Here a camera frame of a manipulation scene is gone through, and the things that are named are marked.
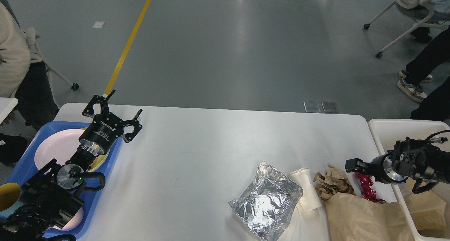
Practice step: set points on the brown bag inside bin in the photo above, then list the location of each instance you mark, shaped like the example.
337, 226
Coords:
429, 212

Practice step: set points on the brown paper bag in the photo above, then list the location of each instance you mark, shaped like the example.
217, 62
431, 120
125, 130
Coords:
351, 218

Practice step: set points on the small foil ball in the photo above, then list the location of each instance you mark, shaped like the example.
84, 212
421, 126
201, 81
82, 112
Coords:
405, 190

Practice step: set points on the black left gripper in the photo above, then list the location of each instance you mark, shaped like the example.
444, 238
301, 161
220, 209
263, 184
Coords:
102, 133

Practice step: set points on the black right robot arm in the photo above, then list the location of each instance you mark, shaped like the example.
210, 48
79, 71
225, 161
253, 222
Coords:
417, 159

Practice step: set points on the crushed red can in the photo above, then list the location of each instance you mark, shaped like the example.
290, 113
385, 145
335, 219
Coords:
366, 184

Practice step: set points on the crumpled brown paper ball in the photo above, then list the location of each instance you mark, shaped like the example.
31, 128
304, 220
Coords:
333, 181

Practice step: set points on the pink plate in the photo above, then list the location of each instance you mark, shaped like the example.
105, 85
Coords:
60, 146

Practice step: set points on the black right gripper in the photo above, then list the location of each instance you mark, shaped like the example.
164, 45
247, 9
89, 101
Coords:
380, 169

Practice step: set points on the yellow plate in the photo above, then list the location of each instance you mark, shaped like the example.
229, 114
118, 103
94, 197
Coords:
98, 162

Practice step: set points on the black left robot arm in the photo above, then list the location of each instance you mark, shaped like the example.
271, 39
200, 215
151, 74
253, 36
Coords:
51, 197

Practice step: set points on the white rolling office chair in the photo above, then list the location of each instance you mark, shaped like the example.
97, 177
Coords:
420, 11

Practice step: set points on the person in black trousers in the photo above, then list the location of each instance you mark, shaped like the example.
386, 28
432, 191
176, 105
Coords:
436, 105

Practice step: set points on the person in cream sweater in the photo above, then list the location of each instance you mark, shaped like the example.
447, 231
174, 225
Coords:
23, 73

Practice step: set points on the pink ribbed mug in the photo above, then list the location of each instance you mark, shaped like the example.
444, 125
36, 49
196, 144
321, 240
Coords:
74, 222

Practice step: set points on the white paper cup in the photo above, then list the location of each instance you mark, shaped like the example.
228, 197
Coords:
309, 200

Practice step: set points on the white plastic bin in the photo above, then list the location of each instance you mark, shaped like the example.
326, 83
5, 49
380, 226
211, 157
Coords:
385, 133

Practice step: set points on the teal mug yellow inside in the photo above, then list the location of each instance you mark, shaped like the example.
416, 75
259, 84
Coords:
9, 198

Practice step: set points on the large crumpled foil sheet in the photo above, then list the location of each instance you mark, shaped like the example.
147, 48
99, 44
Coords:
267, 204

